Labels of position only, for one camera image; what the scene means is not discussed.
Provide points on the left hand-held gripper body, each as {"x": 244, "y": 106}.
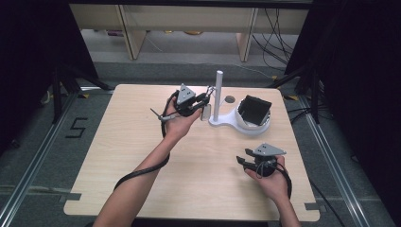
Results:
{"x": 185, "y": 101}

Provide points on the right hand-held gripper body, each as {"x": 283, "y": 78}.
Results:
{"x": 266, "y": 160}

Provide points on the white stand with hook pole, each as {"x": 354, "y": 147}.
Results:
{"x": 217, "y": 94}

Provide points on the white bowl with silver inside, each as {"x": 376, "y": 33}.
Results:
{"x": 238, "y": 119}

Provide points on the black square pad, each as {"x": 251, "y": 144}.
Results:
{"x": 254, "y": 110}

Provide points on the person's right hand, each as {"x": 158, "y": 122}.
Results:
{"x": 271, "y": 186}

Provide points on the person's left hand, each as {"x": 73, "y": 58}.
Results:
{"x": 179, "y": 126}

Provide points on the dark round table hole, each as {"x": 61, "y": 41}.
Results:
{"x": 230, "y": 99}

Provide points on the beige wooden desk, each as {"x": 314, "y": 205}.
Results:
{"x": 189, "y": 19}

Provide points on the black metal stand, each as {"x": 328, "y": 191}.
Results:
{"x": 312, "y": 91}
{"x": 58, "y": 94}

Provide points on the dark curtain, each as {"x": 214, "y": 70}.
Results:
{"x": 34, "y": 63}
{"x": 356, "y": 94}

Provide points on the aluminium floor rail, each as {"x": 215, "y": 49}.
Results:
{"x": 334, "y": 157}
{"x": 38, "y": 154}

